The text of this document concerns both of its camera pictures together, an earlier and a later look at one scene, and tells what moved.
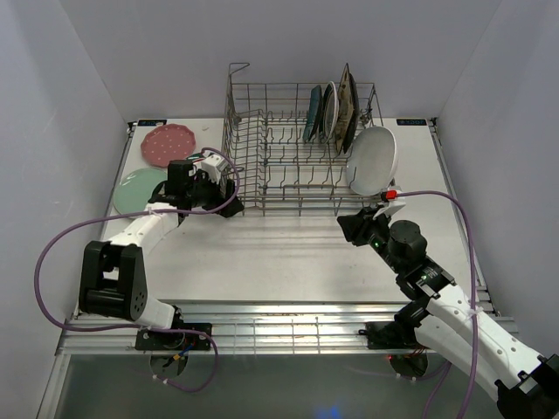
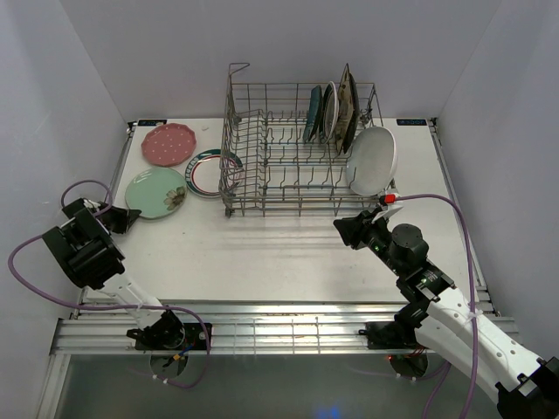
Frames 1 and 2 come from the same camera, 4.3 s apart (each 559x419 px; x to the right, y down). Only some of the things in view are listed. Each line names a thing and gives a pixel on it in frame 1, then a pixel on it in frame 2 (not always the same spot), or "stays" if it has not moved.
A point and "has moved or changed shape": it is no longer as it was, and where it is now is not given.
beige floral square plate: (344, 108) stays
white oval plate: (372, 161) stays
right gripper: (353, 226) stays
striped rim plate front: (331, 113) stays
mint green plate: (133, 190) has moved or changed shape
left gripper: (219, 200) → (126, 218)
